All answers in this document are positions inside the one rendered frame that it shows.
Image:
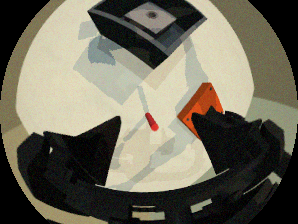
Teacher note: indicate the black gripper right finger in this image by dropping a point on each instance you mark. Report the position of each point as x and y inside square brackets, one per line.
[222, 140]

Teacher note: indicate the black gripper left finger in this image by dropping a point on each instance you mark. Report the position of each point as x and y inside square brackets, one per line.
[92, 150]

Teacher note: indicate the red peg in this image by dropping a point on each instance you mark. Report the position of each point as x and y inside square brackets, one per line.
[151, 122]

